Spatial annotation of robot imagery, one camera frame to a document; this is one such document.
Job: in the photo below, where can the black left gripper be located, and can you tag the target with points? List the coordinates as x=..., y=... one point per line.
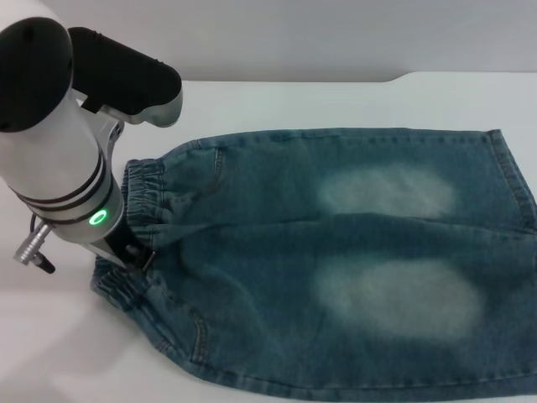
x=119, y=243

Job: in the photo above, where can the blue denim shorts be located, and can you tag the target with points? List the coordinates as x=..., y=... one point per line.
x=314, y=260

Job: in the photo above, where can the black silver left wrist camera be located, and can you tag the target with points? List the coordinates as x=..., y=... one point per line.
x=126, y=71

